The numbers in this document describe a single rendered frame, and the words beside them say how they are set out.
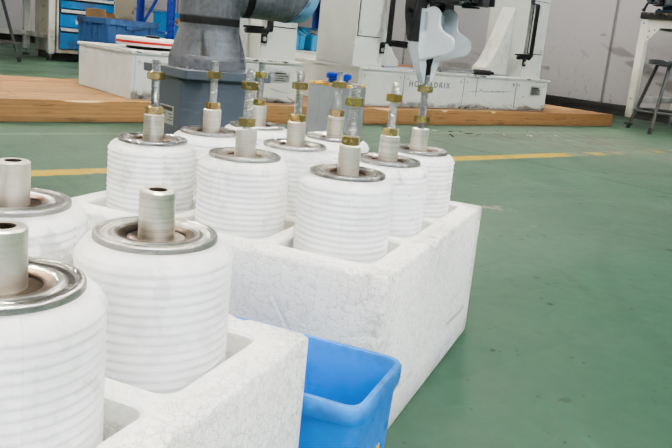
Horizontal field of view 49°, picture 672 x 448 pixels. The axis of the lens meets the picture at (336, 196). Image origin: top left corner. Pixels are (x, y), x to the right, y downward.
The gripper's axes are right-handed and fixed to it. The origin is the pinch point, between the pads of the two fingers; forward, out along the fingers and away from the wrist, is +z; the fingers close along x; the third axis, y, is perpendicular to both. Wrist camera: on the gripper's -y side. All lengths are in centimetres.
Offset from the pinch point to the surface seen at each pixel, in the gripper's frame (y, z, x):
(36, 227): 7, 11, -57
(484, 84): -137, 13, 299
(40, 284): 18, 10, -63
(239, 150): -4.6, 9.3, -26.8
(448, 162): 5.5, 10.6, -0.1
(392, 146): 4.7, 8.1, -12.0
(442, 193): 5.6, 14.5, -0.7
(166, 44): -191, 5, 119
